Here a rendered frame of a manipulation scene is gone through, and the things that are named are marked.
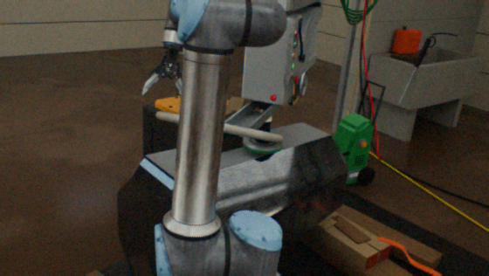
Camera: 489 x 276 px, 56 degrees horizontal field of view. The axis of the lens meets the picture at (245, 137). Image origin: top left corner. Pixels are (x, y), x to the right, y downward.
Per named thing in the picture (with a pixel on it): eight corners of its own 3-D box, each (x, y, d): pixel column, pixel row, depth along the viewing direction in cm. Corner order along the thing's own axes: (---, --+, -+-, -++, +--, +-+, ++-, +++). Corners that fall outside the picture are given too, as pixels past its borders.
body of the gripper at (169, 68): (157, 75, 162) (164, 41, 162) (156, 77, 170) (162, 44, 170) (179, 79, 164) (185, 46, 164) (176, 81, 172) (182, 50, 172)
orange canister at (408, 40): (385, 54, 521) (390, 24, 508) (411, 51, 550) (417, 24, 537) (402, 58, 505) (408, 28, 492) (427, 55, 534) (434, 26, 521)
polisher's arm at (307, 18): (284, 74, 309) (292, -1, 291) (318, 79, 303) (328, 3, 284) (249, 104, 244) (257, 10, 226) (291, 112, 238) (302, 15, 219)
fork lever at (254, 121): (261, 94, 263) (262, 86, 261) (294, 100, 257) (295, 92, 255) (215, 130, 201) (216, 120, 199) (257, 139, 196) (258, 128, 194)
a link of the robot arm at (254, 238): (282, 291, 125) (292, 236, 119) (221, 294, 121) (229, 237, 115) (267, 258, 139) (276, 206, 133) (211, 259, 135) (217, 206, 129)
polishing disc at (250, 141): (291, 144, 247) (291, 142, 246) (263, 154, 232) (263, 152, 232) (262, 132, 260) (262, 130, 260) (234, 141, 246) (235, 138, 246)
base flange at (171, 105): (152, 106, 327) (152, 99, 326) (207, 95, 359) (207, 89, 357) (193, 127, 295) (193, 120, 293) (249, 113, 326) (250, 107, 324)
